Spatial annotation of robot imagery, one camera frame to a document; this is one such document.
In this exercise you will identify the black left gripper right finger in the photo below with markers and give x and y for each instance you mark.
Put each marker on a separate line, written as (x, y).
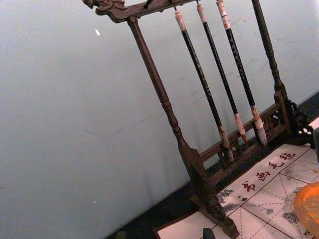
(209, 234)

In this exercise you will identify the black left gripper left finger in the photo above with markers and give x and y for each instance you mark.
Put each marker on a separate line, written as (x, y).
(121, 235)

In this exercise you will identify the dark carved wooden brush rack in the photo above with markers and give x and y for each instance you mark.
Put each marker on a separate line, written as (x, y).
(149, 67)

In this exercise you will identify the black brush with brown tip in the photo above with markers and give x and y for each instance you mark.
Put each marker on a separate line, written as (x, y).
(220, 64)

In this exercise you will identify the white felt mat, red grid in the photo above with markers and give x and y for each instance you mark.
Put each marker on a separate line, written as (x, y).
(269, 179)

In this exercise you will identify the black brush with dark tip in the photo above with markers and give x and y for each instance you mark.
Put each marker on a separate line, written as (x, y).
(199, 72)

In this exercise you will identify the orange translucent dish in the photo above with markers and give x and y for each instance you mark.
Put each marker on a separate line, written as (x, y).
(309, 206)

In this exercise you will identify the black brush with grey tip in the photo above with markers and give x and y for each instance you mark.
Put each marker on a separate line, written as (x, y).
(239, 64)

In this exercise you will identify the dark grey box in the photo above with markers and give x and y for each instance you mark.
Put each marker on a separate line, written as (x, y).
(316, 144)

